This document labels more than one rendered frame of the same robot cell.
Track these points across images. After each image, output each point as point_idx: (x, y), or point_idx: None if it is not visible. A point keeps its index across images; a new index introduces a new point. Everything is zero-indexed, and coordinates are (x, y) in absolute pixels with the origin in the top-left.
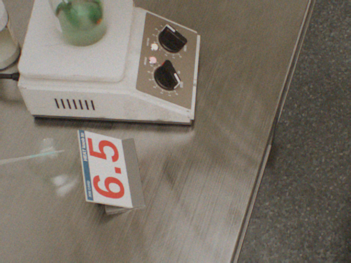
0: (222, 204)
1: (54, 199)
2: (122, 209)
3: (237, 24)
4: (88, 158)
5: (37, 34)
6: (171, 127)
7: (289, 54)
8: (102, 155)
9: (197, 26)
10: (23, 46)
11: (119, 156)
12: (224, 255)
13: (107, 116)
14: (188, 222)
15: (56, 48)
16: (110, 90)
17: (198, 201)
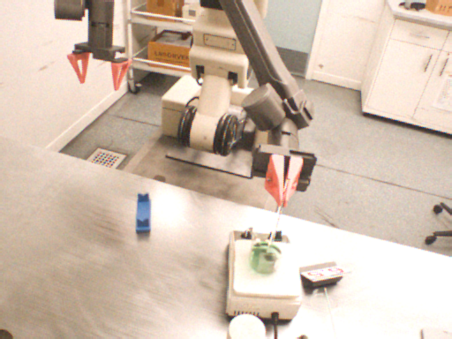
0: (325, 232)
1: (342, 303)
2: None
3: (214, 221)
4: (327, 275)
5: (269, 287)
6: None
7: (234, 202)
8: (320, 274)
9: (214, 238)
10: (281, 294)
11: (312, 271)
12: (348, 233)
13: None
14: (337, 244)
15: (280, 275)
16: None
17: (326, 241)
